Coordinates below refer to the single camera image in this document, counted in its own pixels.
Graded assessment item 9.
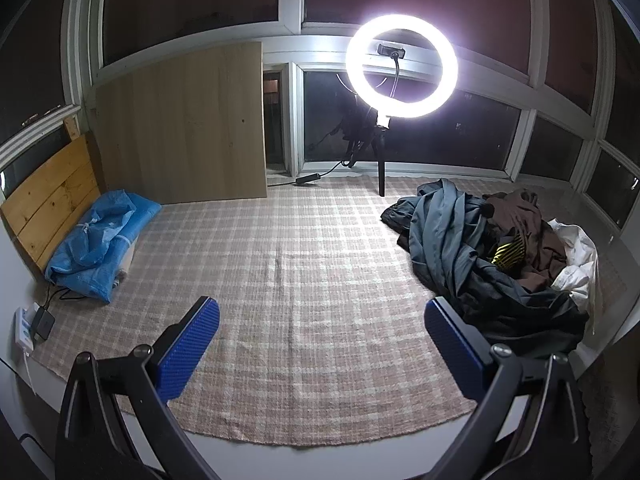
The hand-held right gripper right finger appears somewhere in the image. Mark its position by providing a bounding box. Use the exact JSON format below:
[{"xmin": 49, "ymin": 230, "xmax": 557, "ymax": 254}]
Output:
[{"xmin": 424, "ymin": 296, "xmax": 593, "ymax": 480}]

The white power strip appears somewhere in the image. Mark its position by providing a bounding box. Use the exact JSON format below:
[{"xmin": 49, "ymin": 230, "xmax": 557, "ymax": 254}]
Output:
[{"xmin": 12, "ymin": 305, "xmax": 38, "ymax": 351}]

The white power strip cable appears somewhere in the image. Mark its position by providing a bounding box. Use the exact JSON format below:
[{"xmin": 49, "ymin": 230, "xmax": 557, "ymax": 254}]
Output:
[{"xmin": 20, "ymin": 347, "xmax": 42, "ymax": 396}]

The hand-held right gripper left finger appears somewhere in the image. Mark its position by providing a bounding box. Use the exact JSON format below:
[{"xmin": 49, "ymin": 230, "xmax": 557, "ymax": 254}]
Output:
[{"xmin": 55, "ymin": 296, "xmax": 222, "ymax": 480}]

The grey-blue jacket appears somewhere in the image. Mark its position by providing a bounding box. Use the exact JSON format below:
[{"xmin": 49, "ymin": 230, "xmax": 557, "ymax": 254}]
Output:
[{"xmin": 409, "ymin": 178, "xmax": 506, "ymax": 302}]

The ring light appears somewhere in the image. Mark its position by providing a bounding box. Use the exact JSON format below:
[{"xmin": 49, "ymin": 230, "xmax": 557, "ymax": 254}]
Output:
[{"xmin": 345, "ymin": 14, "xmax": 458, "ymax": 120}]

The yellow striped black cloth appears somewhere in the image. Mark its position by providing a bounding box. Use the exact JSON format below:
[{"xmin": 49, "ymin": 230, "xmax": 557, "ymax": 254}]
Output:
[{"xmin": 491, "ymin": 241, "xmax": 524, "ymax": 267}]

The black adapter cable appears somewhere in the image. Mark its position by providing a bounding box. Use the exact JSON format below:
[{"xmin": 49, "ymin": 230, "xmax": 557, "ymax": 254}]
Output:
[{"xmin": 42, "ymin": 285, "xmax": 83, "ymax": 312}]

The black tripod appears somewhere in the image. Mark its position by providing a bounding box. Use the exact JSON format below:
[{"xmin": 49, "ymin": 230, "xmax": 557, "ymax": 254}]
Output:
[{"xmin": 340, "ymin": 105, "xmax": 393, "ymax": 197}]

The black garment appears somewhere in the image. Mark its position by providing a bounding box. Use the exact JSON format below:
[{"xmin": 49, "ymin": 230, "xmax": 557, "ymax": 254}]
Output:
[{"xmin": 381, "ymin": 195, "xmax": 590, "ymax": 361}]

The plaid woven mat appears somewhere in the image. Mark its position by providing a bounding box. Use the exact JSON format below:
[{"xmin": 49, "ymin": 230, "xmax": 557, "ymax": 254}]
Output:
[{"xmin": 30, "ymin": 172, "xmax": 626, "ymax": 448}]

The white garment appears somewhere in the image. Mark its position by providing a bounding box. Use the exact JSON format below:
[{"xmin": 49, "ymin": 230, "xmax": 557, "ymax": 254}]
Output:
[{"xmin": 547, "ymin": 218, "xmax": 599, "ymax": 333}]

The black power adapter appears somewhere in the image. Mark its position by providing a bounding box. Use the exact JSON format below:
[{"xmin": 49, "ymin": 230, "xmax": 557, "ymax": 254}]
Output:
[{"xmin": 32, "ymin": 310, "xmax": 57, "ymax": 342}]

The black phone clip holder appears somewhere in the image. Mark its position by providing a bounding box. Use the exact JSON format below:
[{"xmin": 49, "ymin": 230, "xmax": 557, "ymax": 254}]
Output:
[{"xmin": 376, "ymin": 43, "xmax": 407, "ymax": 102}]

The pine wooden board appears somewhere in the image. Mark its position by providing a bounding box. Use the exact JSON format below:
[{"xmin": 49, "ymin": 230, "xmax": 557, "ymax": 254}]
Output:
[{"xmin": 0, "ymin": 132, "xmax": 103, "ymax": 281}]

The white window frame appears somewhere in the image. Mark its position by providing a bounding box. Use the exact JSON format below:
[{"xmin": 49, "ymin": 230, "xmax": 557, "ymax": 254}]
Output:
[{"xmin": 60, "ymin": 0, "xmax": 640, "ymax": 226}]

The blue woven bag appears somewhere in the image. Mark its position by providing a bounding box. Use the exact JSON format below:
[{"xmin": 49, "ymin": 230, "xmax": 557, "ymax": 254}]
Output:
[{"xmin": 45, "ymin": 190, "xmax": 162, "ymax": 305}]

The pale wooden panel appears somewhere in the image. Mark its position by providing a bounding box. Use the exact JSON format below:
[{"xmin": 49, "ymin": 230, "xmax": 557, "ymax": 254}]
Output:
[{"xmin": 94, "ymin": 41, "xmax": 268, "ymax": 206}]

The brown sweatshirt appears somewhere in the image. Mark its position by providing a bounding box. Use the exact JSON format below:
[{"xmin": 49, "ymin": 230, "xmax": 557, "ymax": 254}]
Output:
[{"xmin": 484, "ymin": 188, "xmax": 569, "ymax": 294}]

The black cable with inline switch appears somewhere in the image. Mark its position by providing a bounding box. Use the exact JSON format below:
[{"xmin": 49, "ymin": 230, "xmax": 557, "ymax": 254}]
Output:
[{"xmin": 267, "ymin": 152, "xmax": 356, "ymax": 188}]

